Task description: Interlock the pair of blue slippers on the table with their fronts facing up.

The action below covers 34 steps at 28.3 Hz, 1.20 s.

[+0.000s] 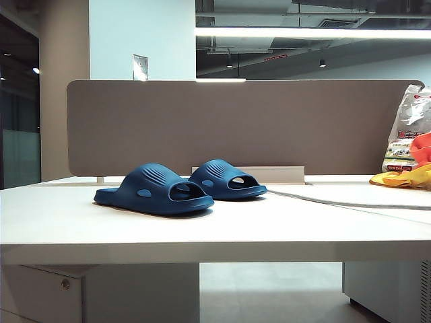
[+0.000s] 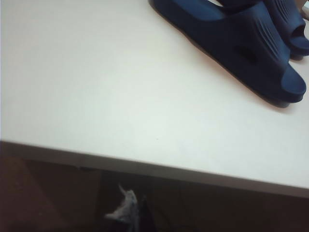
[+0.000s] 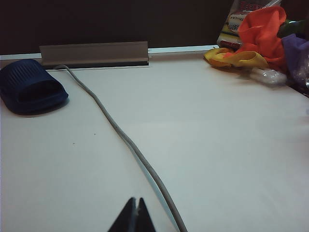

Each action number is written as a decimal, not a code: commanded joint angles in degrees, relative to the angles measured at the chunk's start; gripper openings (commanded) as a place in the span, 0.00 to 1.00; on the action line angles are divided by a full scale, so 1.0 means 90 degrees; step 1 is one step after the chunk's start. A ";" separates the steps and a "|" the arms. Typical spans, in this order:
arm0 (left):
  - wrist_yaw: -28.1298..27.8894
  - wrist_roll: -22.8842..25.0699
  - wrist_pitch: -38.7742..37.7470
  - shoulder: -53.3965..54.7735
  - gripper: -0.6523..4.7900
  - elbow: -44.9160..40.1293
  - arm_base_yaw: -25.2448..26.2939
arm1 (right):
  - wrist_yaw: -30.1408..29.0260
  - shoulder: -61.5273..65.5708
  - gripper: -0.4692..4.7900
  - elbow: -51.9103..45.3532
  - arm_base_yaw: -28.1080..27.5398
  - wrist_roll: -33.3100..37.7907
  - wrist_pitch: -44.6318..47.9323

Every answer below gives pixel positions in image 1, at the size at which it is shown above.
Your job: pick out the blue rubber slipper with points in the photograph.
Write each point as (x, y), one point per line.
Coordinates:
(215, 173)
(148, 181)

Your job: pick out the grey-brown desk divider panel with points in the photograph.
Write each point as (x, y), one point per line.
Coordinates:
(269, 128)

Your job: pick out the short linear ceiling light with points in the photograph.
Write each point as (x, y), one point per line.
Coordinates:
(220, 80)

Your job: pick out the red ceiling sign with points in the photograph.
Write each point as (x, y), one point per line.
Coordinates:
(276, 57)

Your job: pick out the black ceiling spot lamp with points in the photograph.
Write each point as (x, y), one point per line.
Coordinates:
(322, 62)

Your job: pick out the white table support panel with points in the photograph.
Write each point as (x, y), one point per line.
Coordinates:
(141, 292)

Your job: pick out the long linear ceiling light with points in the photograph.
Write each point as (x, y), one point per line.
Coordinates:
(303, 33)

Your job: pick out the yellow cloth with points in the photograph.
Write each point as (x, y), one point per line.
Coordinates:
(397, 178)

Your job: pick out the ceiling air vent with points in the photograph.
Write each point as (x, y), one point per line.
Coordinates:
(336, 23)

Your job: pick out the clear printed snack bag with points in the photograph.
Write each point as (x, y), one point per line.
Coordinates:
(404, 128)

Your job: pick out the round silver drawer lock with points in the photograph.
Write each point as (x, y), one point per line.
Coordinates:
(65, 284)

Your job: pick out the dark glass door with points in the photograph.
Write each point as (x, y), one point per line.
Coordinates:
(20, 134)

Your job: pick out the orange-red cloth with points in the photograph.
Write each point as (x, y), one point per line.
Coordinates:
(422, 148)

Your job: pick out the white vented cabinet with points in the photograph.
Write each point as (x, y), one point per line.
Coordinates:
(380, 289)

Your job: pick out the white drawer cabinet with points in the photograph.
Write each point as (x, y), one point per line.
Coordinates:
(33, 296)

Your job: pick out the white divider bracket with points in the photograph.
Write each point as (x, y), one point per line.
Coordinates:
(100, 179)

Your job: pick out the silver wall plate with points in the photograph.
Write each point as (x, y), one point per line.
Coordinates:
(140, 66)

